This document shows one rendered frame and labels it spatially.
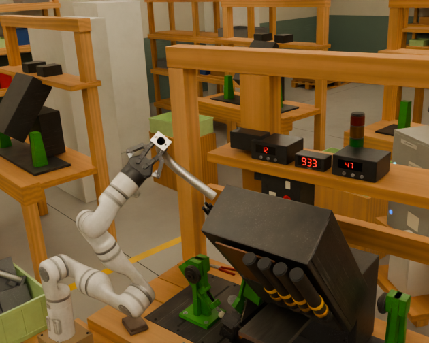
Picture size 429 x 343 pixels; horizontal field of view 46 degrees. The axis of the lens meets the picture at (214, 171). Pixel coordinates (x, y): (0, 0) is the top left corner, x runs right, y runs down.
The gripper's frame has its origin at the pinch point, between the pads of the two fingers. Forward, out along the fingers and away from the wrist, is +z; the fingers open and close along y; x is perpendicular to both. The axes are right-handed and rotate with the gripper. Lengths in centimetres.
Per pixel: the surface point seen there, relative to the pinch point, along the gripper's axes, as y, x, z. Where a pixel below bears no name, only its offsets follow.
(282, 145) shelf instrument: -31, 24, 35
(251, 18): 93, 445, 329
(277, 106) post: -20, 32, 51
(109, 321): -21, 71, -54
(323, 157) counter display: -45, 16, 38
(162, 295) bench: -32, 85, -32
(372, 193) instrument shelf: -63, 4, 34
